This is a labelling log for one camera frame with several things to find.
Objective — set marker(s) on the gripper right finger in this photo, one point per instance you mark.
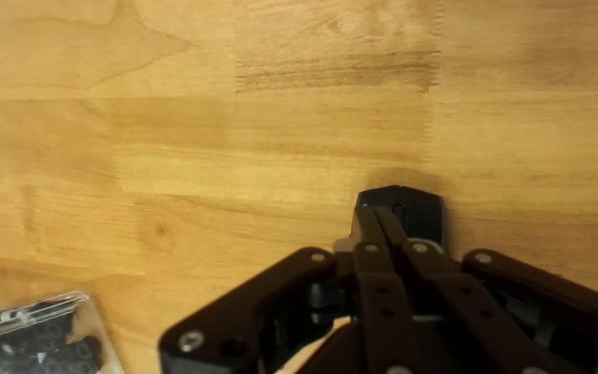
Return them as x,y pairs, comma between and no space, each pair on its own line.
465,301

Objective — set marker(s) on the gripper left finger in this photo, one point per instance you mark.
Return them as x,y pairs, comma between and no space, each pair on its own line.
377,291

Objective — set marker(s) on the clear bag of black parts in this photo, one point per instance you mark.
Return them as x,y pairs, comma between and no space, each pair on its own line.
39,343

